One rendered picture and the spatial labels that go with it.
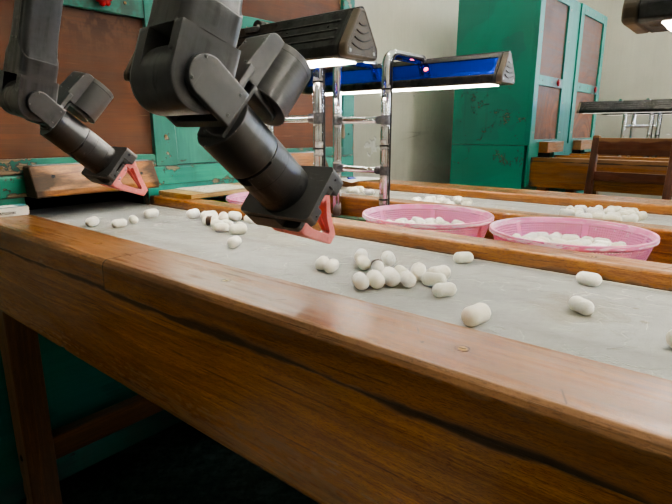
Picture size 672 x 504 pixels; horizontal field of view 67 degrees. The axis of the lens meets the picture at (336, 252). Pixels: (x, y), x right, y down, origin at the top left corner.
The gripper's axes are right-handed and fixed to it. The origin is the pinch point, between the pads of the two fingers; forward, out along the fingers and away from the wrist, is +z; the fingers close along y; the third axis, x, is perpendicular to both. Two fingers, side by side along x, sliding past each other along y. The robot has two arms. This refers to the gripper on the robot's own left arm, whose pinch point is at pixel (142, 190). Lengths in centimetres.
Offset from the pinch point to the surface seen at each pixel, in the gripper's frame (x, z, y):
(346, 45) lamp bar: -23.6, -8.3, -42.7
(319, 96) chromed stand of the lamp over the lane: -31.8, 9.7, -20.6
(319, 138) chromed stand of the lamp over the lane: -25.6, 15.0, -20.6
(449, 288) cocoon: 4, 6, -64
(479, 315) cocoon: 8, 1, -71
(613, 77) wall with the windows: -380, 354, 36
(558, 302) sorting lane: 0, 12, -75
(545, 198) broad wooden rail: -54, 72, -47
